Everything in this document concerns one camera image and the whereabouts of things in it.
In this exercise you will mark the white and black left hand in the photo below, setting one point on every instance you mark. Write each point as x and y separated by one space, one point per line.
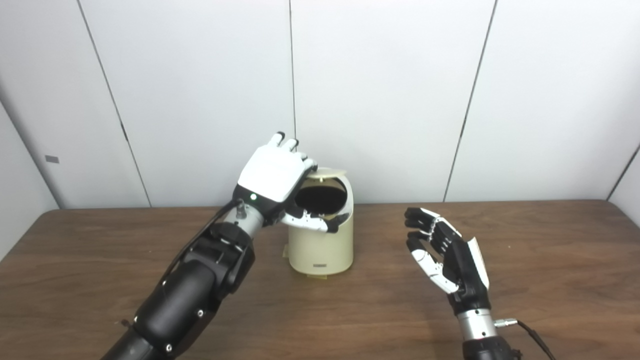
272 175

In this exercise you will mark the white and black right hand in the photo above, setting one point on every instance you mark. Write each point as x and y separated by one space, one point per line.
465 270

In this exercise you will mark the round cream bin lid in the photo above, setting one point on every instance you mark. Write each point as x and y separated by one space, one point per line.
330 173

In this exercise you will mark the cream-colored bin body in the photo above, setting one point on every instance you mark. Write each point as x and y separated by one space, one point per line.
320 247

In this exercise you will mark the small grey wall sticker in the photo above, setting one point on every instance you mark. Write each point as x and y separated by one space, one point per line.
52 159

